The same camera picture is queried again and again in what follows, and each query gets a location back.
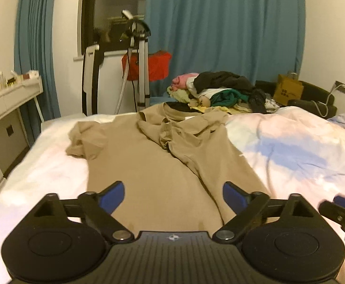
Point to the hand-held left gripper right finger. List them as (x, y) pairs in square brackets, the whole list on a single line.
[(234, 197)]

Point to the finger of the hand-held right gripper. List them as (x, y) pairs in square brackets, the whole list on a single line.
[(338, 207)]

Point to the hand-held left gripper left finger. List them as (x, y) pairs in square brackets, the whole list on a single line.
[(113, 197)]

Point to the tan t-shirt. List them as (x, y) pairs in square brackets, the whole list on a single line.
[(148, 168)]

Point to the pile of mixed clothes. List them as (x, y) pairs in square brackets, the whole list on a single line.
[(219, 90)]

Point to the bed with white pink duvet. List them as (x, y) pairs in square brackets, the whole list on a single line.
[(293, 153)]

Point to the black sofa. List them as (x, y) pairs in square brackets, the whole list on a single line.
[(314, 93)]

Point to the white black folded treadmill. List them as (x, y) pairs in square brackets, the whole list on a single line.
[(113, 80)]

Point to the brown paper bag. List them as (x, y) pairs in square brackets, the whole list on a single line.
[(287, 91)]

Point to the white dresser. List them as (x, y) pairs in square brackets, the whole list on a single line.
[(1, 130)]

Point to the red bag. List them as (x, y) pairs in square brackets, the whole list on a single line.
[(157, 65)]

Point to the row of small bottles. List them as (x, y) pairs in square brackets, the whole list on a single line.
[(1, 82)]

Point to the narrow blue curtain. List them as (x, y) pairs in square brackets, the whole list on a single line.
[(33, 50)]

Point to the wide blue curtain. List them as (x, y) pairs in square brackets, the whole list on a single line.
[(219, 29)]

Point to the dark window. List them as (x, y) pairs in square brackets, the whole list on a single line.
[(110, 6)]

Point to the wall socket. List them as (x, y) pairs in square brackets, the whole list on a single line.
[(343, 86)]

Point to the tripod with camera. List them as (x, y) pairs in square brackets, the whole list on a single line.
[(141, 65)]

